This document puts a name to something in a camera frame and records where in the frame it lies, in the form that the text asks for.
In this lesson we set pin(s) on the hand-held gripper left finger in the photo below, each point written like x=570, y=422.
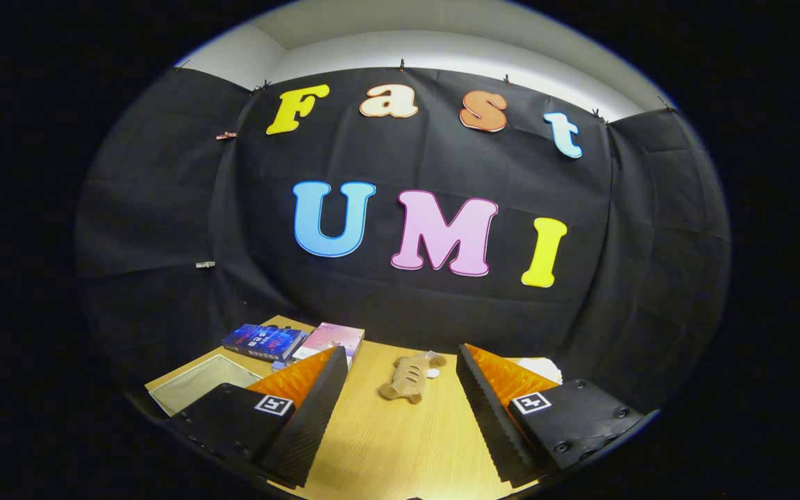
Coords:
x=233, y=423

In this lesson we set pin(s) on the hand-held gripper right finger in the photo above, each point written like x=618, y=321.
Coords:
x=573, y=423

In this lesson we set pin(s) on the pale green fabric storage box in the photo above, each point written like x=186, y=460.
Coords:
x=198, y=382

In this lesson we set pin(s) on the light blue cover book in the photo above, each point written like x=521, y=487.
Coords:
x=282, y=365

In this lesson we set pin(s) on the dark blue cover book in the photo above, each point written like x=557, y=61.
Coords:
x=261, y=340

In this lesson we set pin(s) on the pink cover book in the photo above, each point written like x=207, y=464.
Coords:
x=330, y=338

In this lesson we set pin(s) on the tan plush bread toy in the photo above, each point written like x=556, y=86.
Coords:
x=407, y=378

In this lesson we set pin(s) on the black backdrop cloth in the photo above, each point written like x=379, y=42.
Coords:
x=386, y=160

